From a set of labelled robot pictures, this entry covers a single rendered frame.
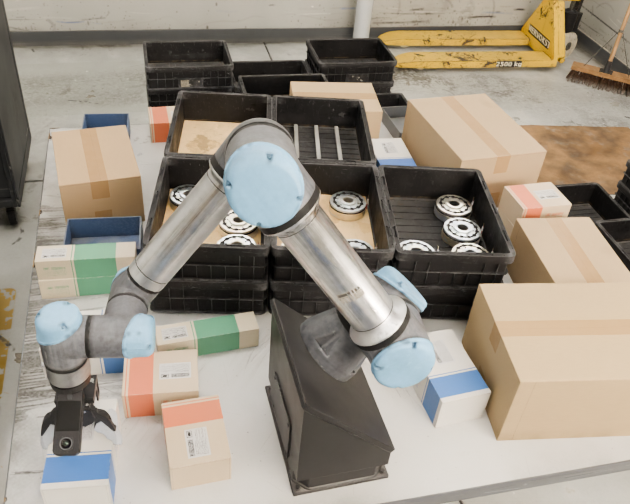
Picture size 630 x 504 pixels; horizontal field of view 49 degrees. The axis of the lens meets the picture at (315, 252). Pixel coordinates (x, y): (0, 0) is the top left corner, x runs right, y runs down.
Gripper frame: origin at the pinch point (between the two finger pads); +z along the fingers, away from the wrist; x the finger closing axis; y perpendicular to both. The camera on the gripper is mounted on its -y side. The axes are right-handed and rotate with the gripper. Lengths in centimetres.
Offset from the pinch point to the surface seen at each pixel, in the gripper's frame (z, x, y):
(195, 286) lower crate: -4.2, -22.0, 42.2
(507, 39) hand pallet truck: 68, -247, 384
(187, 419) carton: -1.2, -20.3, 4.8
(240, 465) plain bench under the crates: 6.2, -30.9, -1.9
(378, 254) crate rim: -16, -66, 38
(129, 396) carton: -0.9, -8.2, 11.9
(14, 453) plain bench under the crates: 6.3, 14.8, 4.6
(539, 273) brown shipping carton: -6, -111, 41
